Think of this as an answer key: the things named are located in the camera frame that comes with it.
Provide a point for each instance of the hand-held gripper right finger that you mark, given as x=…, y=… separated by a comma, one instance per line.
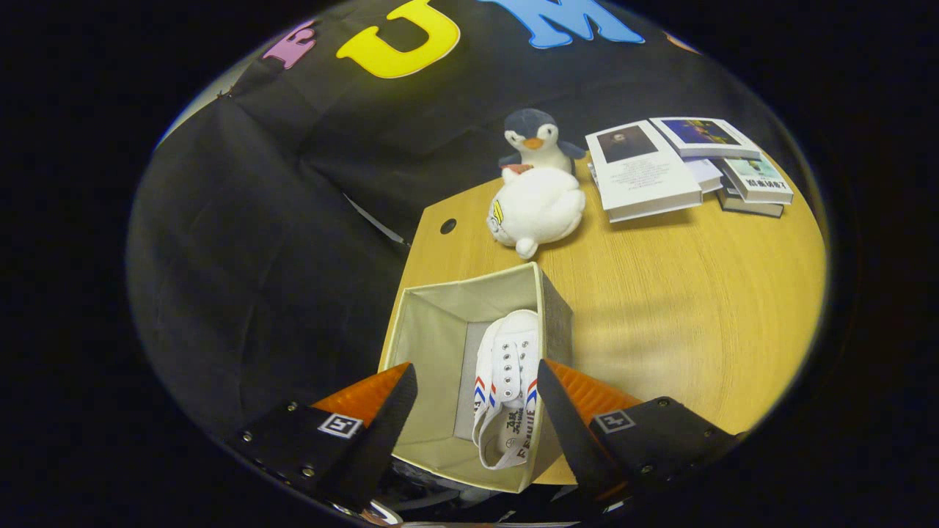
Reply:
x=572, y=447

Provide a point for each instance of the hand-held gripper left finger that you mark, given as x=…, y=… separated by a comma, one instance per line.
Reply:
x=381, y=447

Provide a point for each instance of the white canvas shoe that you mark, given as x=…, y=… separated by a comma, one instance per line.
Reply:
x=508, y=367

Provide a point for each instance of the grey fabric storage box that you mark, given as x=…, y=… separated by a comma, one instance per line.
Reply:
x=433, y=345

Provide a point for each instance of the black backdrop cloth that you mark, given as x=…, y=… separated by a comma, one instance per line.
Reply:
x=279, y=242

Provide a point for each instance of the white round plush toy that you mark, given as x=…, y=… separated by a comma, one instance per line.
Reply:
x=539, y=209

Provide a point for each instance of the plain white book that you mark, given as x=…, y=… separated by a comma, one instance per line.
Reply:
x=704, y=176

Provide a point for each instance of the penguin plush toy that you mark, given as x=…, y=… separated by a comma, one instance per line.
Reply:
x=539, y=139

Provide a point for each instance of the book with pale teal cover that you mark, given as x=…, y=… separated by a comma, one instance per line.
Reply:
x=759, y=182

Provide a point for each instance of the book with blue cover picture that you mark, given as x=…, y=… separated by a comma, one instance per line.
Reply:
x=704, y=136

